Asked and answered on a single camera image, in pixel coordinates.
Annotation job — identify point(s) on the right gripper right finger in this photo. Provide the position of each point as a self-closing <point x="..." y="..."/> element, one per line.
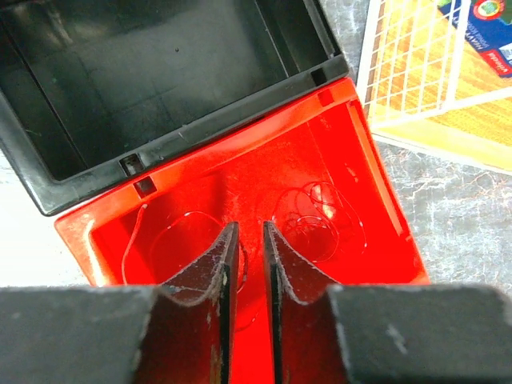
<point x="325" y="332"/>

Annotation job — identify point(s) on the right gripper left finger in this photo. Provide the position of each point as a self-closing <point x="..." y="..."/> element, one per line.
<point x="180" y="331"/>

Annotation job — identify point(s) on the red plastic bin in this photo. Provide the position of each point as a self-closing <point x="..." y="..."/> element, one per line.
<point x="311" y="168"/>

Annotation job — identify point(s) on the black plastic bin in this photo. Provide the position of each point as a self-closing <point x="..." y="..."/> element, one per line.
<point x="94" y="93"/>

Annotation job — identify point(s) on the blue green box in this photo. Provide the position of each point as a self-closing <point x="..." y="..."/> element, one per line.
<point x="489" y="33"/>

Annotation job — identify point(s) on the white wire shelf rack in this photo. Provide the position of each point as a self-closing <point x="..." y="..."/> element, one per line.
<point x="422" y="84"/>

